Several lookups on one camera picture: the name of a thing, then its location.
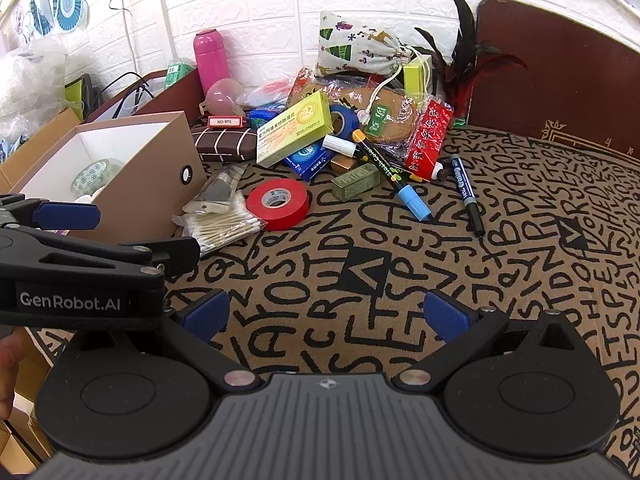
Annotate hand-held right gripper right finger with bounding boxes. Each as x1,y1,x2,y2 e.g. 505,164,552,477
392,290,588,393

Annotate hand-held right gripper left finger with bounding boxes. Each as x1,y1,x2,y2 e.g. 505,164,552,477
75,290,263,394

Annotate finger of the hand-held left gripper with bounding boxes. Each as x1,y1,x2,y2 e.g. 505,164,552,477
0,227,201,287
0,194,101,234

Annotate brown white storage box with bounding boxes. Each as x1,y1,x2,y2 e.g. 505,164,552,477
0,111,209,242

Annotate dark blue marker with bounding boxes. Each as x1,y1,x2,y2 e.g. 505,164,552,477
450,154,487,238

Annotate black marker with blue cap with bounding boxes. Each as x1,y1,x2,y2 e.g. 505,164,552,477
351,130,433,222

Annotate person's left hand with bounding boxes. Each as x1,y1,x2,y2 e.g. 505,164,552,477
0,330,34,422

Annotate clear printed tape roll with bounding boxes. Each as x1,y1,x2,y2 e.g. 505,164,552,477
70,158,126,196

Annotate cotton swab packet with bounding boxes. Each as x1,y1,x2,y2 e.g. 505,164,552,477
172,192,268,256

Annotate letter-print brown mat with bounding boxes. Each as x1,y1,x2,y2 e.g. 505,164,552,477
37,125,640,476

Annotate clear packet with grey tool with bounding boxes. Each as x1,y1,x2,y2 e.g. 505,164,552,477
182,162,248,216

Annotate cardboard box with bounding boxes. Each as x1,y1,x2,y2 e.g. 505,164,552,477
0,107,83,196

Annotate brown striped pouch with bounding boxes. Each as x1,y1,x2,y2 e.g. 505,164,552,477
191,126,261,163

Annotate lime green black bag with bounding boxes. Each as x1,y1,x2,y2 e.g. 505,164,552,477
64,74,98,122

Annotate red electrical tape roll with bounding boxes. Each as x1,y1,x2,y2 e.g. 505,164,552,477
246,178,312,232

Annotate dark brown open box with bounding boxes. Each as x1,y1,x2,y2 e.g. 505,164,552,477
82,67,206,123

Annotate green tin box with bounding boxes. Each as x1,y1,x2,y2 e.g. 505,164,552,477
331,164,382,202

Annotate blue small carton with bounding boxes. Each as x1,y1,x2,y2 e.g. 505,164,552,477
282,141,332,182

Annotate pink translucent bulb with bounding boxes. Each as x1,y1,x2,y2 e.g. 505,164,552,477
200,79,248,117

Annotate blue tissue packet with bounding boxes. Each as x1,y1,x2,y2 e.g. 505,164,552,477
248,102,288,128

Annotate yellow-green medicine box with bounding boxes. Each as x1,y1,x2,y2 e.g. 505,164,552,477
256,91,333,168

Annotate red printed packet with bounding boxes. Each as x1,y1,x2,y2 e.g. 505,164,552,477
404,99,455,181

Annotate gold small box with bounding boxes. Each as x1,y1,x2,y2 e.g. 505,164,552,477
330,152,361,173

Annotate green packet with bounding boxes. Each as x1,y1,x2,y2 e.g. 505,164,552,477
164,57,196,86

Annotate clear pink plastic bag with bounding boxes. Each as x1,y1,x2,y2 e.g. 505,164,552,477
245,80,296,108

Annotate white glue stick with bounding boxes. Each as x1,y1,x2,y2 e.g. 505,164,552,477
322,134,358,157

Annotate pink bottle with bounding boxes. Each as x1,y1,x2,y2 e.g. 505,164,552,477
194,30,232,96

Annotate packed woven insoles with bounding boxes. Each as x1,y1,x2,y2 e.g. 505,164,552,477
292,67,421,145

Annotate green label tag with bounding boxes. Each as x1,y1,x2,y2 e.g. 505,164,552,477
364,102,396,141

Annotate blue paper fan decoration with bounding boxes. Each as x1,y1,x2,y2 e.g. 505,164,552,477
30,0,56,36
52,0,91,33

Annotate blue tape roll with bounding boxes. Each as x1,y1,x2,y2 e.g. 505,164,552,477
329,104,362,140

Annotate lime green small box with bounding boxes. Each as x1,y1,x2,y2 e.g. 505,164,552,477
402,57,433,98

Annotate dark wooden headboard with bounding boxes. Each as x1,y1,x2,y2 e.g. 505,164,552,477
467,0,640,161

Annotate black red feather toy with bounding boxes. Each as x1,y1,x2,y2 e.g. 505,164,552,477
415,0,528,121

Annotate tree-print cloth pouch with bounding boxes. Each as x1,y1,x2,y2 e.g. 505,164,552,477
315,10,426,78

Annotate black cables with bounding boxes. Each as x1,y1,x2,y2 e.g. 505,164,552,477
97,72,161,111

